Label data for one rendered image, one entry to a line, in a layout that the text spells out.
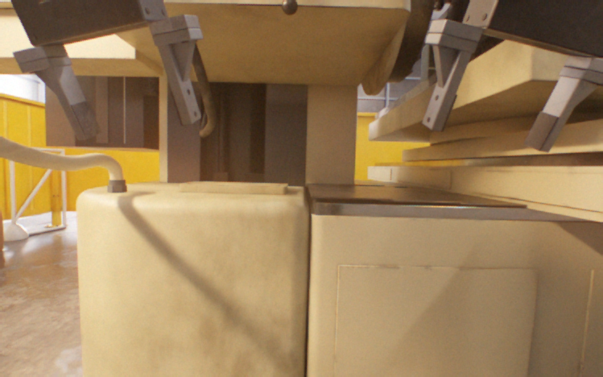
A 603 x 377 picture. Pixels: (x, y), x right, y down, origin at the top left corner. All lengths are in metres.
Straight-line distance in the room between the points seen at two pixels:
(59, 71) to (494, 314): 0.97
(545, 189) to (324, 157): 0.81
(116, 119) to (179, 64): 1.25
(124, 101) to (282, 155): 0.74
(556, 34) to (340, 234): 0.55
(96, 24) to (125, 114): 1.21
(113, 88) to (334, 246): 1.22
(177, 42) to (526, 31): 0.33
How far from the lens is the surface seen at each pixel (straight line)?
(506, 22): 0.36
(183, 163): 1.43
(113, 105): 1.60
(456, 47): 0.35
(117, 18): 0.36
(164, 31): 0.35
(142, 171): 3.50
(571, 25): 0.40
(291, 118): 1.35
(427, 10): 1.00
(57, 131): 1.74
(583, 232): 1.03
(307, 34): 0.91
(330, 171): 1.35
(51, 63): 0.43
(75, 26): 0.39
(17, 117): 3.72
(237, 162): 1.47
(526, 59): 0.70
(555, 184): 0.87
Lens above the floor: 0.69
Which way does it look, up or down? 4 degrees down
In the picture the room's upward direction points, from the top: 2 degrees clockwise
